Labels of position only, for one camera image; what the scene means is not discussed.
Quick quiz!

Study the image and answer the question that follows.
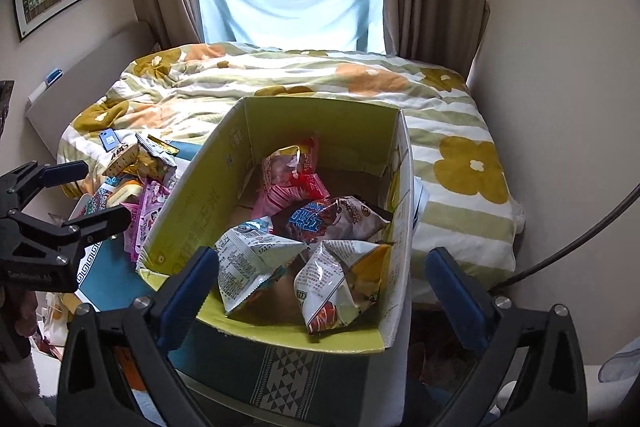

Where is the pink red snack bag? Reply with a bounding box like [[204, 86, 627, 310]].
[[252, 136, 330, 219]]

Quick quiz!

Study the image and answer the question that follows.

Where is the gold brown snack bag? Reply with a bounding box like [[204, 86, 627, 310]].
[[102, 133, 180, 183]]

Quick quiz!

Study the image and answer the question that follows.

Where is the person's left hand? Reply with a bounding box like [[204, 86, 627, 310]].
[[1, 286, 38, 363]]

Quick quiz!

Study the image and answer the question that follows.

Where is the pink purple snack bag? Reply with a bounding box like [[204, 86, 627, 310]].
[[122, 180, 170, 263]]

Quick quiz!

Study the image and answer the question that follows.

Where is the small blue tag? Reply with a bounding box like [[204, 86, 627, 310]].
[[99, 129, 120, 152]]

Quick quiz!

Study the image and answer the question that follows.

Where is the blue white bottle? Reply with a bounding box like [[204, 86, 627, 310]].
[[27, 68, 64, 105]]

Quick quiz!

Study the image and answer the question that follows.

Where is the grey bed headboard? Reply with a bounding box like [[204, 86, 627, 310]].
[[25, 22, 156, 158]]

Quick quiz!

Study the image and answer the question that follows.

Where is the teal patterned blanket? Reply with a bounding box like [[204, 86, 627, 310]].
[[74, 138, 417, 427]]

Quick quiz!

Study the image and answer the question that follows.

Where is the white blue snack bag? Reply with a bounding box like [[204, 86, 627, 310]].
[[214, 217, 308, 317]]

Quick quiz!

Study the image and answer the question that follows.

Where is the floral striped duvet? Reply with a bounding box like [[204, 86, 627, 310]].
[[58, 42, 524, 284]]

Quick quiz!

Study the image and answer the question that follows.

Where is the silver orange snack bag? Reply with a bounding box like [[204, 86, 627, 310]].
[[294, 239, 392, 335]]

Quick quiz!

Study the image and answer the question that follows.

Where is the yellow-green cardboard box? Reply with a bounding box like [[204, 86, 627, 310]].
[[138, 96, 413, 355]]

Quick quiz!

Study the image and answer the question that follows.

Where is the dark purple snack bag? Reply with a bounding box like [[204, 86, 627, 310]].
[[284, 195, 393, 244]]

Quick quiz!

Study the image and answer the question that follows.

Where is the light blue window cloth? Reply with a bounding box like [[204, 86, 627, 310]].
[[198, 0, 385, 53]]

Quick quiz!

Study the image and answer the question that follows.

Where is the black cable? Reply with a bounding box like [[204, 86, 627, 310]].
[[491, 181, 640, 293]]

